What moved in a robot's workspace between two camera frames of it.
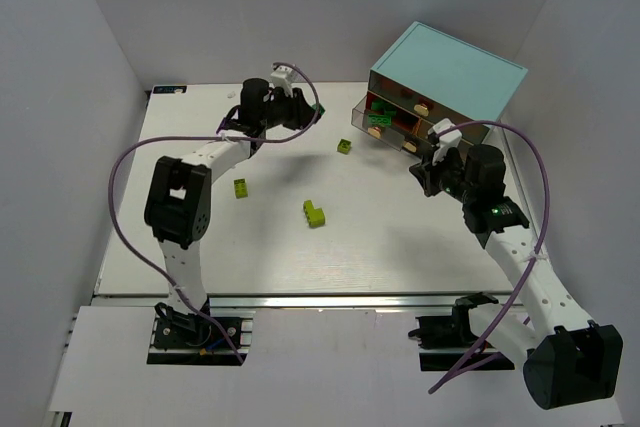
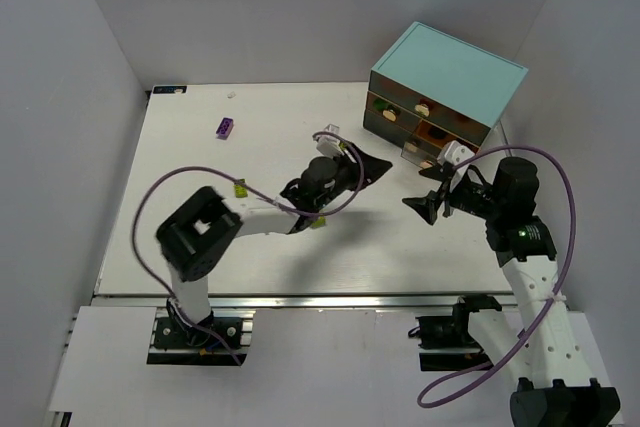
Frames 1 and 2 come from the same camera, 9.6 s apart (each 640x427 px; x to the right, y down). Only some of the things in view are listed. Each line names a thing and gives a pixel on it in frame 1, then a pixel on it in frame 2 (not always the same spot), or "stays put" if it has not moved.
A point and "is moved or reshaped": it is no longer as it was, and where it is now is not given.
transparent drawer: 384,120 is moved or reshaped
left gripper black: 298,107 to 353,170
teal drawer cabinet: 429,80 stays put
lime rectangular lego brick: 241,188 stays put
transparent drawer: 422,105 stays put
